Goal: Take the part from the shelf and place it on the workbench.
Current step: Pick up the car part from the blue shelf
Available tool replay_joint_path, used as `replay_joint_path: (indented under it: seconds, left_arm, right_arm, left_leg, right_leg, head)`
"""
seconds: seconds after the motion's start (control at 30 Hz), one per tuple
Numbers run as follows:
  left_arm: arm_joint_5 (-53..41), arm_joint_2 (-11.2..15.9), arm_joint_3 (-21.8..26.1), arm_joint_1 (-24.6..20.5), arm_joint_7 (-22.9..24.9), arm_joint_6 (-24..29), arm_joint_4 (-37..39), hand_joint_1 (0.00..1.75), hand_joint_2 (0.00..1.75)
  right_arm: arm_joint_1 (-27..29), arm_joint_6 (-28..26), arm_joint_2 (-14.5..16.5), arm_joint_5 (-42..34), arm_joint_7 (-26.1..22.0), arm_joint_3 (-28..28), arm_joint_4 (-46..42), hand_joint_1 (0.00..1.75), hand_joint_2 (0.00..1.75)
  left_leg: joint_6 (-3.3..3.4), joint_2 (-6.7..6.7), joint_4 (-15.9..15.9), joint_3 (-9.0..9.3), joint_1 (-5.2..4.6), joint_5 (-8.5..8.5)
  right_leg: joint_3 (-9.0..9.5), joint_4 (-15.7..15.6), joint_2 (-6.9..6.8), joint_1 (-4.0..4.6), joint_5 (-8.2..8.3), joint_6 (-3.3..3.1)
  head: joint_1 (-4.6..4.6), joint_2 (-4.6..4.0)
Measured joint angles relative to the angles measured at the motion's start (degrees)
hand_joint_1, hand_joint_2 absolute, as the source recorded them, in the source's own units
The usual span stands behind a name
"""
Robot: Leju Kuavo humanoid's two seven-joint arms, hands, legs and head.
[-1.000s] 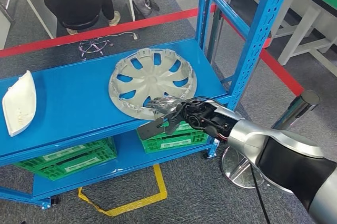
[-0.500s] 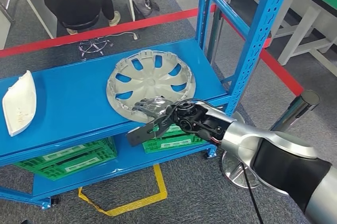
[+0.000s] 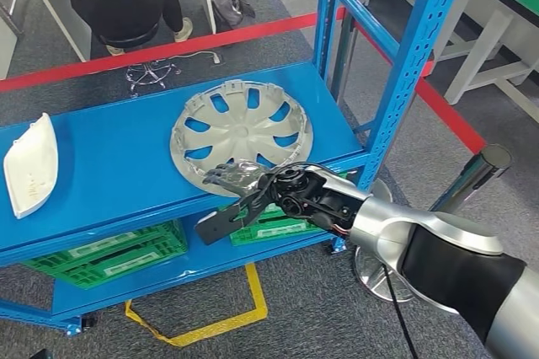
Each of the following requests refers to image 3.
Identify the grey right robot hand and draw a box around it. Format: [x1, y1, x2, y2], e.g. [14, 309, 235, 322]
[201, 159, 273, 201]

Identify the silver plastic wheel hubcap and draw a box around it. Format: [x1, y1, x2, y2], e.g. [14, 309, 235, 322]
[169, 78, 315, 199]

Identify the blue metal shelf rack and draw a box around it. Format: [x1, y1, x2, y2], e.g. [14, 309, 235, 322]
[0, 0, 476, 337]

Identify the white workbench with green top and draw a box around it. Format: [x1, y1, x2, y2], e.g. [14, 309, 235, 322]
[362, 0, 539, 124]

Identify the green plastic crate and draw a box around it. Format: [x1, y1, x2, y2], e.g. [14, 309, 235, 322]
[23, 218, 188, 291]
[229, 169, 351, 248]

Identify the stool with chrome base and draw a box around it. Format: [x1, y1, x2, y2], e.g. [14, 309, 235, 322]
[95, 21, 182, 99]

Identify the red barrier belt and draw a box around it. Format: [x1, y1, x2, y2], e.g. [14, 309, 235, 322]
[0, 7, 347, 94]
[355, 20, 488, 155]

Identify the grey bag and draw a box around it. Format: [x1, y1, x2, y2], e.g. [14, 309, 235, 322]
[209, 0, 257, 26]

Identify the dark stanchion pole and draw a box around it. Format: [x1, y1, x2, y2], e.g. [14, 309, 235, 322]
[330, 8, 360, 105]

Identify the white plastic mirror cover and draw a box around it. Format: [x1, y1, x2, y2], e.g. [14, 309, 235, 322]
[2, 112, 59, 220]

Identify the white panel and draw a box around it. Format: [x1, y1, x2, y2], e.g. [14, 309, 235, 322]
[0, 14, 18, 81]

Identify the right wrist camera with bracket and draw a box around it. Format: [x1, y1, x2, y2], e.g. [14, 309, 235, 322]
[194, 189, 270, 246]

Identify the white cable with plug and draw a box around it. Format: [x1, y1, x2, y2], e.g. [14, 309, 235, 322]
[166, 50, 222, 66]

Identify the chrome stanchion post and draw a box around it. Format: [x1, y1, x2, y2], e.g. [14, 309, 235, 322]
[354, 144, 513, 304]
[370, 177, 395, 213]

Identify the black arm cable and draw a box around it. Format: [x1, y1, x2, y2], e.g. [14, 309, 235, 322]
[382, 264, 419, 359]

